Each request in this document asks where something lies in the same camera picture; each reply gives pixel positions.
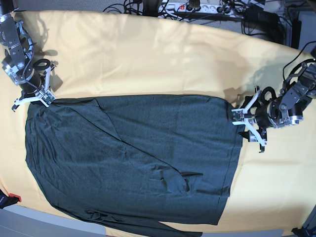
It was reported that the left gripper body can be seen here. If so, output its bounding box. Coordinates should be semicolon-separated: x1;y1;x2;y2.
232;86;277;129

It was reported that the black table leg post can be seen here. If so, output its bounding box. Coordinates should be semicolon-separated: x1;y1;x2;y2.
291;19;302;49

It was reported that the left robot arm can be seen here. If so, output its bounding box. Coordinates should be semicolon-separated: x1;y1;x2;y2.
232;56;316;153

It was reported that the black clamp lower right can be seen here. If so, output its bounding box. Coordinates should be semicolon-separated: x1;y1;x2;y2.
292;228;316;237

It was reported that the white power strip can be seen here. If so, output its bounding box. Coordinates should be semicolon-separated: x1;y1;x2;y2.
159;2;237;17

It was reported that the black power adapter box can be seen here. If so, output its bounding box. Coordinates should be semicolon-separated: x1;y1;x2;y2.
241;7;279;32

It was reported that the red and black clamp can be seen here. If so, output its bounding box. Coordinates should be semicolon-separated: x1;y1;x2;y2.
0;190;21;209

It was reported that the dark grey long-sleeve T-shirt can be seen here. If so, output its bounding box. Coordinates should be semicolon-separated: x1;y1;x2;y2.
25;95;244;237

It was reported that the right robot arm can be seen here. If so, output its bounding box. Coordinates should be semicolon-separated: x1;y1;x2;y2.
0;0;56;111

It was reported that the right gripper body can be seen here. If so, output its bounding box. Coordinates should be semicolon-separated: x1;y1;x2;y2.
20;59;56;107

